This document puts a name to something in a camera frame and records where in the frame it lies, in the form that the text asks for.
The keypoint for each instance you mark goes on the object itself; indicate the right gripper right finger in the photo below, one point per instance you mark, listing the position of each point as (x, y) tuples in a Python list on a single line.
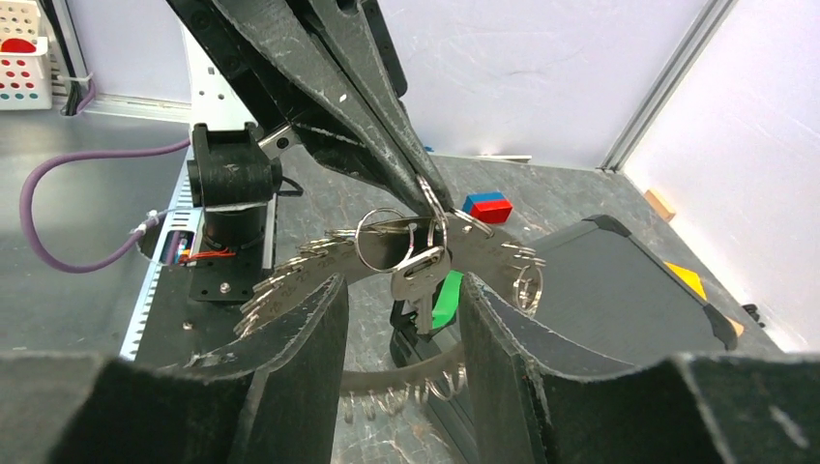
[(539, 397)]

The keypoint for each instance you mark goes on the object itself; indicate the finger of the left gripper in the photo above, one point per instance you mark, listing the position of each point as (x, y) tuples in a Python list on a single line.
[(394, 149), (272, 58)]

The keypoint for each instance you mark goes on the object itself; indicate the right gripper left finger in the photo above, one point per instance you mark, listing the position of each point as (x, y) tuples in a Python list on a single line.
[(270, 397)]

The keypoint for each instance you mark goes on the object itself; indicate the green key tag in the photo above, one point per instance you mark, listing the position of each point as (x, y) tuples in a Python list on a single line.
[(447, 300)]

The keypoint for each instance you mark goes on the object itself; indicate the metal disc keyring with rings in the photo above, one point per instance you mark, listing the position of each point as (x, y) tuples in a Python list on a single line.
[(418, 253)]

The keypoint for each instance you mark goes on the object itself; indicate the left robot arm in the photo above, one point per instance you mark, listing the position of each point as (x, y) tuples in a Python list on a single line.
[(232, 172)]

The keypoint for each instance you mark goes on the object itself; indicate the dark grey hard case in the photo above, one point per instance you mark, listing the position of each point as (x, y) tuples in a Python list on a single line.
[(602, 289)]

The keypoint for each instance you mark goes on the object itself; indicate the red blue brick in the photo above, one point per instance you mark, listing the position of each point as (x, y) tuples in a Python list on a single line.
[(489, 207)]

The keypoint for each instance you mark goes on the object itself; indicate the tan wooden block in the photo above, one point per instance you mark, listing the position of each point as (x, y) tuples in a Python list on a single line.
[(660, 204)]

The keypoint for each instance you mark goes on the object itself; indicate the white perforated basket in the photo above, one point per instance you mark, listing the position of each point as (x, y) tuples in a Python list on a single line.
[(25, 64)]

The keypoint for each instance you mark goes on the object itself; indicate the small black clip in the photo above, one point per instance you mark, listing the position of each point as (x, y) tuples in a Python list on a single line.
[(753, 312)]

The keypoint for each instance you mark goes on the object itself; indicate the white cable duct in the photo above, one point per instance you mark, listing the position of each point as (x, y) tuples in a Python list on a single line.
[(181, 217)]

